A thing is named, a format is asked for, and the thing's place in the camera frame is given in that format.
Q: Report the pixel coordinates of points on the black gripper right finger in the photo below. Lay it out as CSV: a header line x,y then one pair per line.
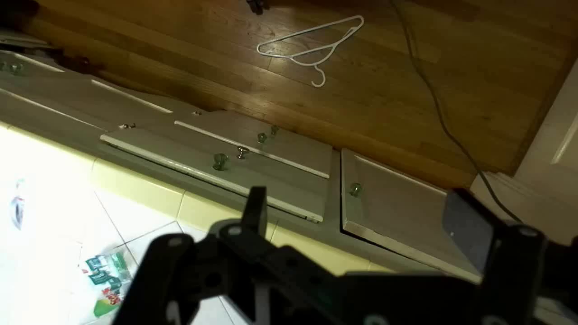
x,y
517,264

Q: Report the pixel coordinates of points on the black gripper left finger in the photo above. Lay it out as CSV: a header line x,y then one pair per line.
x,y
266,283

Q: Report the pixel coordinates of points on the green candy wrapper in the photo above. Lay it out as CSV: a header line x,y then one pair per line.
x,y
108,280

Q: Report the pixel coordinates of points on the white wire clothes hanger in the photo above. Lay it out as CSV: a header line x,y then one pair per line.
x,y
307,49

